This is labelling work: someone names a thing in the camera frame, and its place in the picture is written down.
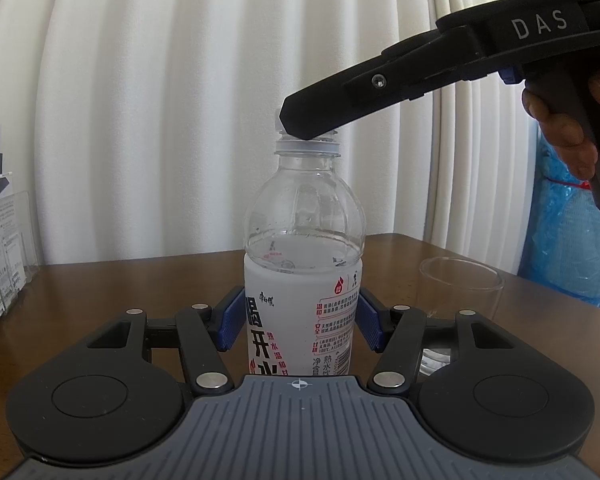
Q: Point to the clear plastic water bottle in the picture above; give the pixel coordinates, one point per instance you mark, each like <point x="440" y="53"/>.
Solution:
<point x="305" y="260"/>

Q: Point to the person's right hand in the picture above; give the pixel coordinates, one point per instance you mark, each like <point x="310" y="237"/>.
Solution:
<point x="562" y="132"/>

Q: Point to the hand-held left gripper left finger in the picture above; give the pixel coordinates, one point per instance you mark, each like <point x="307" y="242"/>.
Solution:
<point x="232" y="319"/>

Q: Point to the blue plastic bag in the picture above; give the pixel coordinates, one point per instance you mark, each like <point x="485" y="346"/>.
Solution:
<point x="565" y="240"/>

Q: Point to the white pleated curtain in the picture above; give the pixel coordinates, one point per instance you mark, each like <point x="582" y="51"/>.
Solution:
<point x="180" y="110"/>

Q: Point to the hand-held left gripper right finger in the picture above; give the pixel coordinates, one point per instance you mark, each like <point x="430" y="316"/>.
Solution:
<point x="371" y="321"/>

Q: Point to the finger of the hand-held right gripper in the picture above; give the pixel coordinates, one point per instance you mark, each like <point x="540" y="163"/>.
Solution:
<point x="360" y="95"/>

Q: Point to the clear glass cup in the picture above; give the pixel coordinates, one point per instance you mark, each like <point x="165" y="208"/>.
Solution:
<point x="462" y="285"/>

